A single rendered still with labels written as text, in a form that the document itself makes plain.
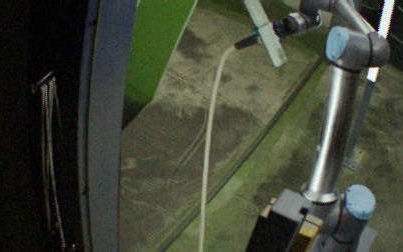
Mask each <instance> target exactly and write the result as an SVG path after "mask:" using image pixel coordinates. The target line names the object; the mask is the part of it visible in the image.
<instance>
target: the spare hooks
mask: <svg viewBox="0 0 403 252"><path fill-rule="evenodd" d="M55 71H57V66H55V67H54V68H53V69H49V70H48V71H47V72H45V73H44V74H43V75H42V77H41V78H39V80H37V81H34V82H32V83H31V85H30V88H31V93H32V94H34V90H33V89H35V90H37V86H39V87H38V88H41V91H42V100H41V122H42V123H41V152H42V173H43V187H44V198H45V205H46V211H47V220H48V228H49V230H50V232H51V234H52V235H54V233H55V232H54V230H52V229H51V227H50V226H52V227H53V228H57V227H59V235H60V239H61V244H62V246H61V247H62V250H63V252H66V251H65V250H64V248H65V249H69V250H72V251H73V250H74V249H75V245H73V246H72V247H69V248H68V247H67V246H65V244H64V237H63V234H62V227H61V221H60V217H59V214H60V210H59V209H58V205H57V201H56V191H55V185H56V183H57V180H56V179H55V180H54V173H53V162H52V157H53V153H52V143H51V116H52V104H53V93H54V94H55V105H56V108H57V116H58V121H59V124H60V132H61V137H62V139H63V129H62V123H61V118H60V111H59V105H58V98H57V89H56V84H55V83H56V81H55V77H54V75H53V73H55ZM48 79H49V80H50V81H49V80H48ZM44 82H47V84H48V85H49V94H48V99H49V100H48V107H47V86H46V84H44ZM44 97H45V107H46V114H45V119H46V130H47V135H46V150H47V151H46V173H45V155H44V127H43V125H44V123H43V117H44V107H43V105H44ZM49 165H50V173H51V177H52V181H51V180H50V179H49V176H48V175H49ZM46 179H47V180H46ZM49 182H50V184H52V185H53V193H54V196H53V198H51V197H50V196H49V195H50V192H49ZM51 201H53V202H51ZM50 202H51V204H53V205H55V207H56V212H55V211H51V208H50ZM50 213H51V214H53V215H56V214H57V219H58V222H56V223H55V225H54V224H53V223H52V222H51V221H50ZM63 247H64V248H63Z"/></svg>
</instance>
